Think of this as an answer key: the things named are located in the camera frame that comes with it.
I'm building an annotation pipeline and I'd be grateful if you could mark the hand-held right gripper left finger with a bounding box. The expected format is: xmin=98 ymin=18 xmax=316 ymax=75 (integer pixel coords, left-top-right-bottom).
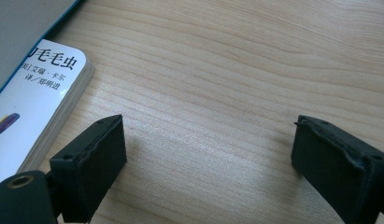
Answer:
xmin=49 ymin=113 xmax=129 ymax=224

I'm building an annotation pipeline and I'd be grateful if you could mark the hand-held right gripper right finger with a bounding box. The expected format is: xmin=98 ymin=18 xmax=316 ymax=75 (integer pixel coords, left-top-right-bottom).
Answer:
xmin=290 ymin=114 xmax=384 ymax=224

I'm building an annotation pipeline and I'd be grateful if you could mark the white caterpillar picture book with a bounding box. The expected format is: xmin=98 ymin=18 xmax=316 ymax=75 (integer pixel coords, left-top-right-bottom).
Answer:
xmin=0 ymin=38 xmax=95 ymax=189

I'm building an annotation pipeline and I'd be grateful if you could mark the blue book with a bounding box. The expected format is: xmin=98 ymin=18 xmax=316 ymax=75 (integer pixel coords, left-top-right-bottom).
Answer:
xmin=0 ymin=0 xmax=81 ymax=102

